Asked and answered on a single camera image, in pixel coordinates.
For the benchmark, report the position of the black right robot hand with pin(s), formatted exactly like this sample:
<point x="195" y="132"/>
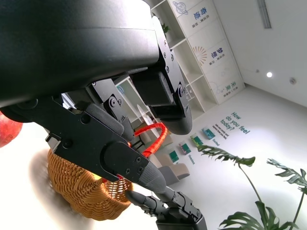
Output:
<point x="177" y="213"/>

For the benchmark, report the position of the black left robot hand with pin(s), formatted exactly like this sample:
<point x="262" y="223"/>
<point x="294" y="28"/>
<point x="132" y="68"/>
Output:
<point x="72" y="60"/>

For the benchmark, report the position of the red apple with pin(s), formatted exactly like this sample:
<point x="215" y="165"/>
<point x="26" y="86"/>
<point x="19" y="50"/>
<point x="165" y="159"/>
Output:
<point x="8" y="133"/>

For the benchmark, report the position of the large monstera plant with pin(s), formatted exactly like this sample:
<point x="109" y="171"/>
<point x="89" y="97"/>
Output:
<point x="263" y="215"/>

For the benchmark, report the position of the small green shelf plant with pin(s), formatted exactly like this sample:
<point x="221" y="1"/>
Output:
<point x="165" y="28"/>

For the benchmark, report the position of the white shelf unit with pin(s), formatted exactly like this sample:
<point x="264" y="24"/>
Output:
<point x="204" y="72"/>

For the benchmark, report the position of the round ceiling spotlight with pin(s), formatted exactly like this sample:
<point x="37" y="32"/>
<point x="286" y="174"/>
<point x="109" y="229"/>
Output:
<point x="269" y="74"/>

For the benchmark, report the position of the long ceiling lamp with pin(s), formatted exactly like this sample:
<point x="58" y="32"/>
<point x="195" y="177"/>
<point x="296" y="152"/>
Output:
<point x="263" y="13"/>

